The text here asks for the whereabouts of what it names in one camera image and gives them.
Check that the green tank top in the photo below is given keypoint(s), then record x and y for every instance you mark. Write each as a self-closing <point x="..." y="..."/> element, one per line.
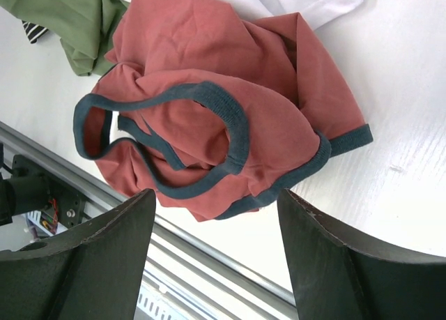
<point x="85" y="27"/>

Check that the red tank top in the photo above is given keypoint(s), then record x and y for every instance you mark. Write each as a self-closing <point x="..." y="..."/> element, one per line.
<point x="214" y="113"/>

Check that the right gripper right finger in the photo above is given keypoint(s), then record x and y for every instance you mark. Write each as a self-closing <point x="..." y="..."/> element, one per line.
<point x="340" y="272"/>

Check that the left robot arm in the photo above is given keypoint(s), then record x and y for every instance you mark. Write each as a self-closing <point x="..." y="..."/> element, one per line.
<point x="27" y="189"/>

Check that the black white striped tank top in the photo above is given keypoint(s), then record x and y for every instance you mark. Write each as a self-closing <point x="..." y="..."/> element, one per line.
<point x="33" y="31"/>

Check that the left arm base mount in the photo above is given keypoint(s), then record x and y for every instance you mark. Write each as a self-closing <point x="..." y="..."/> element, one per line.
<point x="65" y="208"/>

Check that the aluminium mounting rail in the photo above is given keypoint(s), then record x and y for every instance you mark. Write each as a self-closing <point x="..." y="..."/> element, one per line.
<point x="183" y="278"/>

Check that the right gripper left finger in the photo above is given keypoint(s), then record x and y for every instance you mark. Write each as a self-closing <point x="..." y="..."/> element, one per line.
<point x="92" y="271"/>

